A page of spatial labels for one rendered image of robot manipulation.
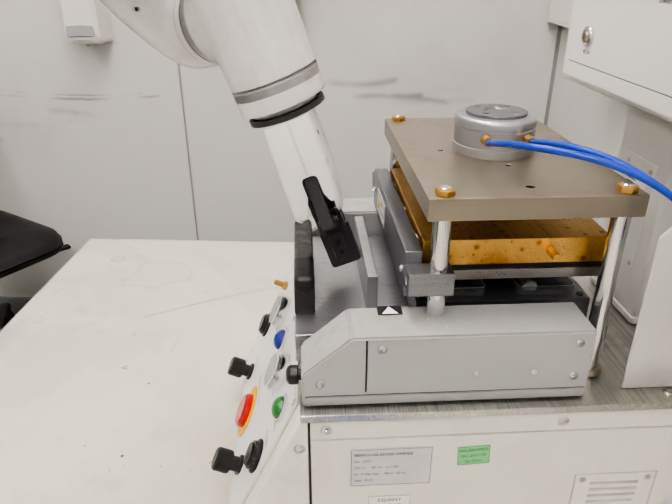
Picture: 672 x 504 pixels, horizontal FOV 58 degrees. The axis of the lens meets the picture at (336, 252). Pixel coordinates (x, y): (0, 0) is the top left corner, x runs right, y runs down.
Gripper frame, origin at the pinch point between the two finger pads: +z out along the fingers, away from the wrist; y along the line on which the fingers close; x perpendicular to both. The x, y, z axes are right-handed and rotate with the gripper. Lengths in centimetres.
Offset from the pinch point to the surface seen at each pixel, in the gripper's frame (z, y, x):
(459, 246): -0.7, 10.2, 10.7
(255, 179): 32, -144, -33
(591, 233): 2.8, 9.5, 22.3
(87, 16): -34, -138, -59
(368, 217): 3.0, -11.3, 3.4
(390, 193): -2.5, -2.7, 6.7
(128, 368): 14.3, -15.0, -36.6
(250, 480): 14.5, 13.7, -15.4
